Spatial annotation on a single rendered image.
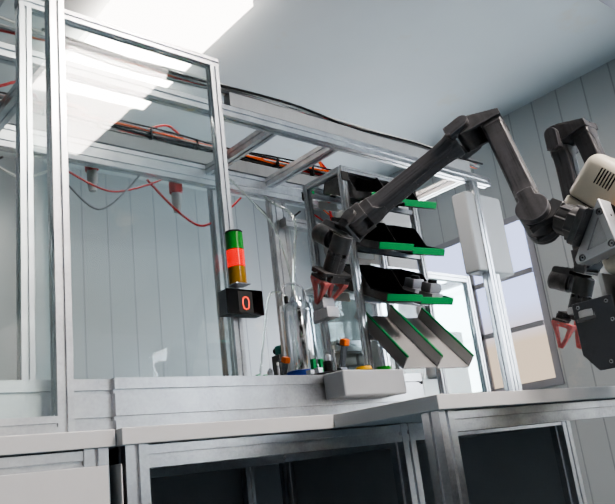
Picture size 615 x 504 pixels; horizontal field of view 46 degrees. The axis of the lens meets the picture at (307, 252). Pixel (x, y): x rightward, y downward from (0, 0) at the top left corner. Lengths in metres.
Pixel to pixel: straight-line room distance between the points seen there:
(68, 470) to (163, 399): 0.26
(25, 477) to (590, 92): 4.69
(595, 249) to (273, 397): 0.76
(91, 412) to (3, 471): 0.21
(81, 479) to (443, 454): 0.66
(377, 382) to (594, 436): 3.52
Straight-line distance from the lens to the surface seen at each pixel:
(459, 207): 3.74
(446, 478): 1.45
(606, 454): 5.15
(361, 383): 1.72
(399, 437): 1.79
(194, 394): 1.52
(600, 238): 1.66
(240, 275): 2.00
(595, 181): 1.83
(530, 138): 5.57
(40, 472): 1.30
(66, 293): 1.39
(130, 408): 1.44
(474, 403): 1.51
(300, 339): 2.96
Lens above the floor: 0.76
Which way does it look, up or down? 16 degrees up
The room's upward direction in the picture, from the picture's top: 7 degrees counter-clockwise
